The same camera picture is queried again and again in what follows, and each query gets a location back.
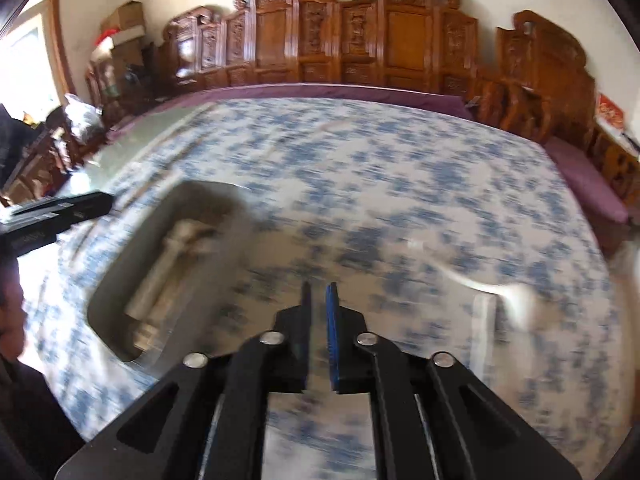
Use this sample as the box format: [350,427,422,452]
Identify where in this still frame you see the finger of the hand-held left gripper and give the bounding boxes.
[0,191,114,225]
[0,221,68,257]

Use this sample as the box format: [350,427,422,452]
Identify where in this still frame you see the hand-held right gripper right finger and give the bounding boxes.
[325,281,583,480]

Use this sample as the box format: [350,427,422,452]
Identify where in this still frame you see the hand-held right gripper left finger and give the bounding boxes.
[55,281,313,480]

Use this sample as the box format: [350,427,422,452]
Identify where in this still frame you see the white fork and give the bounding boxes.
[125,219,217,321]

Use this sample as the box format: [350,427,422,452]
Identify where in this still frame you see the metal utensil tray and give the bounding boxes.
[87,180,253,367]

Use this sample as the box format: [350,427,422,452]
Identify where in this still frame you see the short white spoon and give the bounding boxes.
[406,239,547,333]

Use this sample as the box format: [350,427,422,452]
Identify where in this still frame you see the person's left forearm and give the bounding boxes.
[0,355,87,471]

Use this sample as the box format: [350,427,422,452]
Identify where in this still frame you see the person's left hand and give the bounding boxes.
[0,257,30,362]

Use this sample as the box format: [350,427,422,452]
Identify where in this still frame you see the dark wooden furniture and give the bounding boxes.
[0,102,76,208]

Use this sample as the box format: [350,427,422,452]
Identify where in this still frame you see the clear plastic bag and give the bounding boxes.
[64,92,107,137]

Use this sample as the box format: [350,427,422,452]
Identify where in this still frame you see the blue floral tablecloth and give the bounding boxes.
[22,97,622,480]

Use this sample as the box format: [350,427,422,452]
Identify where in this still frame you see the stacked cardboard boxes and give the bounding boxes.
[99,0,147,63]

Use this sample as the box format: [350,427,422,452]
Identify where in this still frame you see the purple armchair cushion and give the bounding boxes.
[542,137,632,225]

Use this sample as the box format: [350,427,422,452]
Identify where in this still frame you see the carved wooden bench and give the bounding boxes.
[160,0,482,102]

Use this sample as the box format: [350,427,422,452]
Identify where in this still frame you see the carved wooden armchair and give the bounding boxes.
[475,10,640,221]

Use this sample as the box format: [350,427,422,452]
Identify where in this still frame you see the red gift box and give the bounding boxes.
[596,92,629,132]

